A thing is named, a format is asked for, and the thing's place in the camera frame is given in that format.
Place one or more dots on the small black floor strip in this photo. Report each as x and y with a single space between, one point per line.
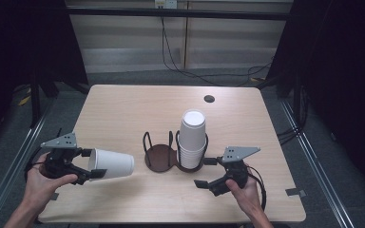
59 131

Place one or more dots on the black table grommet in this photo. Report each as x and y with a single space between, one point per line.
209 98

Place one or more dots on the yellow floor tape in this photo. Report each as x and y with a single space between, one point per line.
24 100

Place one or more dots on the black curtain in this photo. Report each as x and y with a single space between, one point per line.
22 41
342 79

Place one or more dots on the stack of nested white cups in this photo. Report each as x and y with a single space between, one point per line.
191 139

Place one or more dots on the black horizontal frame bar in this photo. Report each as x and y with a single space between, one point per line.
177 14

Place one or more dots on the metal floor rail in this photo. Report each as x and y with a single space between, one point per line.
316 161
9 152

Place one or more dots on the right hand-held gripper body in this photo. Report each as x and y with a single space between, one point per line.
234 172

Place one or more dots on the person's left hand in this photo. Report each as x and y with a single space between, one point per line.
42 190

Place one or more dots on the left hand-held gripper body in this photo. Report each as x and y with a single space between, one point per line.
58 161

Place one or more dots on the brown cup holder tray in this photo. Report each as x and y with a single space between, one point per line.
160 156

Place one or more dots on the white paper cup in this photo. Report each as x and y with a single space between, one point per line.
112 164

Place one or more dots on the person's right hand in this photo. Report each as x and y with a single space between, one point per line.
247 198

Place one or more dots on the grey tape strip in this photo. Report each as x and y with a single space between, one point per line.
295 192
54 196

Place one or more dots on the white wall outlet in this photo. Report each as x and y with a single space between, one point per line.
165 3

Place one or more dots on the black metal stand leg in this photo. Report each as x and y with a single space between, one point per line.
35 101

